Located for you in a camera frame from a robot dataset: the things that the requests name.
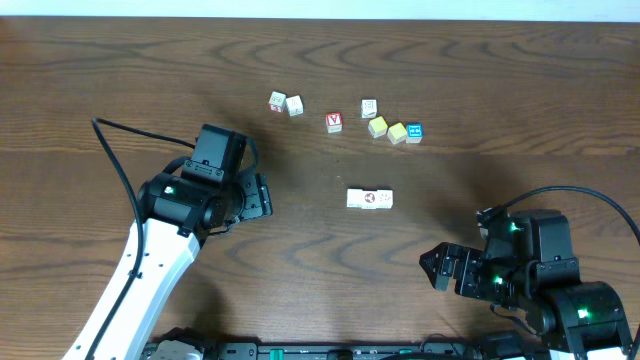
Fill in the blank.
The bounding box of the white block red number three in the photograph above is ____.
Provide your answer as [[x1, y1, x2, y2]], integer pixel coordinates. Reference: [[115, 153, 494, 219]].
[[268, 91, 287, 113]]

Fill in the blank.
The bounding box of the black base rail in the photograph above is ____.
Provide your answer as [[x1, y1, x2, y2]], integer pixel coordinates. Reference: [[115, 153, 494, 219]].
[[144, 340, 481, 360]]

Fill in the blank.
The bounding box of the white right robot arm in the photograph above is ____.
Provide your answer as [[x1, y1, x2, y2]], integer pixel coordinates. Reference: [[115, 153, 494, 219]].
[[419, 242, 637, 359]]

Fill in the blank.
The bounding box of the yellow block right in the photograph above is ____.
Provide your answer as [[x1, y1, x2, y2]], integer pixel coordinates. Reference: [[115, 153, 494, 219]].
[[387, 123, 408, 145]]

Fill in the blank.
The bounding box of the yellow block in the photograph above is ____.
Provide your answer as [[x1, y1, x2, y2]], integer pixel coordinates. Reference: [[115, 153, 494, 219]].
[[387, 123, 408, 145], [368, 116, 388, 138]]

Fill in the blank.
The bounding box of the yellow block left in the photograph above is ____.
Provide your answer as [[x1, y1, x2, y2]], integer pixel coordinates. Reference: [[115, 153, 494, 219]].
[[368, 116, 388, 138]]

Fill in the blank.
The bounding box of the white block beside red three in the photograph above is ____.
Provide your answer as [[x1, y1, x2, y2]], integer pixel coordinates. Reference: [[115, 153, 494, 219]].
[[286, 95, 304, 117]]

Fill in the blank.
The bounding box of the white block letter B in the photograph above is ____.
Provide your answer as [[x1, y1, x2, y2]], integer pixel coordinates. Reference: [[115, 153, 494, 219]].
[[361, 99, 378, 119]]

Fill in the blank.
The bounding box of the blue block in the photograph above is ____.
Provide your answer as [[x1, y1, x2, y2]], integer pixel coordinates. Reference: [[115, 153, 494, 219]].
[[406, 123, 424, 144]]

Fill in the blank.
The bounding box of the white block violin picture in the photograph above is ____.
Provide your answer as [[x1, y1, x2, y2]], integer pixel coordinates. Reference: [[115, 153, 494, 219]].
[[361, 191, 378, 209]]

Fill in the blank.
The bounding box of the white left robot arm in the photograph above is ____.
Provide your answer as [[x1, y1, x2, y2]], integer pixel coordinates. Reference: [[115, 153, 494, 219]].
[[65, 157, 272, 359]]

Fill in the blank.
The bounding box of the white block table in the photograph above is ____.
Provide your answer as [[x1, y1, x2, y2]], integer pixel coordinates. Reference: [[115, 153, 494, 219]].
[[346, 188, 363, 208]]

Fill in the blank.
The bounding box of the red letter V block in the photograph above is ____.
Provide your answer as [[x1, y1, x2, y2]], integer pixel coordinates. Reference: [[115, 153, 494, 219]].
[[325, 112, 343, 133]]

